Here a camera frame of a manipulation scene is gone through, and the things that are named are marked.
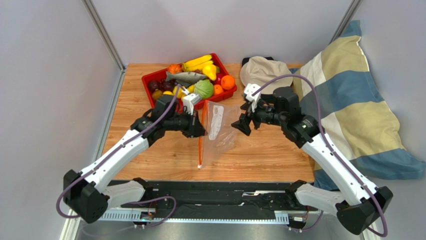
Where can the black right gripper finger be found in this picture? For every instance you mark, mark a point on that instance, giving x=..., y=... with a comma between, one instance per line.
x=246, y=109
x=243, y=125

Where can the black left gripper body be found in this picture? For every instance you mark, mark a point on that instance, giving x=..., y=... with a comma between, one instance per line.
x=183, y=123

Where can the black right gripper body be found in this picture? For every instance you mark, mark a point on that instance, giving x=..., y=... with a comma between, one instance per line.
x=250, y=117

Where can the clear zip top bag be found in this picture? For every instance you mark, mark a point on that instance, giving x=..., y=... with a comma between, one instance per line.
x=220, y=136

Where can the green cabbage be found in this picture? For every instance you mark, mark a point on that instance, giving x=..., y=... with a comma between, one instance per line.
x=204, y=88

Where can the grey fish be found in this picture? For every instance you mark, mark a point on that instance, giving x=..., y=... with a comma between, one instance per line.
x=185, y=79

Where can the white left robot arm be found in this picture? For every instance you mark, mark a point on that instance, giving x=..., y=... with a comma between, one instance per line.
x=88, y=193

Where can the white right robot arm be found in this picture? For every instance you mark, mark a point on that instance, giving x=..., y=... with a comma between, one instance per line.
x=358, y=202

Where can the yellow lemon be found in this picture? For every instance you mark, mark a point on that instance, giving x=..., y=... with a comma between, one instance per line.
x=180, y=92

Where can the orange fruit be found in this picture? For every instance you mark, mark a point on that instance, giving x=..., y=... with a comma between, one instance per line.
x=227, y=82

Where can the small orange tangerine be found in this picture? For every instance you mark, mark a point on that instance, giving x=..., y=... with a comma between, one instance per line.
x=217, y=89

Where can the beige bucket hat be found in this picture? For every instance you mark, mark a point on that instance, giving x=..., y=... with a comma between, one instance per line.
x=260, y=75

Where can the brown kiwi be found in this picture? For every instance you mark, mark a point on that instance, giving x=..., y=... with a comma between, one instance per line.
x=156, y=94

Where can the dark purple grapes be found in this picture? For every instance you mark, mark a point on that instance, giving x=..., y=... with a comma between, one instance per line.
x=167, y=85

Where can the black object under hat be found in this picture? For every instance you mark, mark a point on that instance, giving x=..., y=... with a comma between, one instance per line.
x=257, y=60

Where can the dark purple mangosteen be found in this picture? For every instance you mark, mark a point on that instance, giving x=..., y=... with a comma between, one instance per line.
x=153, y=85

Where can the red plastic tray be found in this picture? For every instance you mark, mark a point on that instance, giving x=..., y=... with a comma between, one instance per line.
x=161, y=74

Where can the yellow pear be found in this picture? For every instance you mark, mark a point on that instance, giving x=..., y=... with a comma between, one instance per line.
x=210, y=71

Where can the orange pumpkin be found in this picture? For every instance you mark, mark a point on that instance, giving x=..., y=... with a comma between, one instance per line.
x=174, y=68

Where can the yellow banana in tray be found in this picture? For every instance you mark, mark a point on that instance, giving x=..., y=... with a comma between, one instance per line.
x=197, y=63

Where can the striped pillow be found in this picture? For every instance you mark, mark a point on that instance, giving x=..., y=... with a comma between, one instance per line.
x=337, y=87

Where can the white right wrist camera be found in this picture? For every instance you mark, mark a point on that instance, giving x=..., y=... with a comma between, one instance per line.
x=252, y=95

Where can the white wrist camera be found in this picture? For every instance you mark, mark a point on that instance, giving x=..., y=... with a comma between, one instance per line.
x=189, y=101
x=252, y=95

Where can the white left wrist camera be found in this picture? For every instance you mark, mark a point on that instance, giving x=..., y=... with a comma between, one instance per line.
x=189, y=101

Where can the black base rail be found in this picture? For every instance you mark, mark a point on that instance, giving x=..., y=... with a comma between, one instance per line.
x=219, y=200

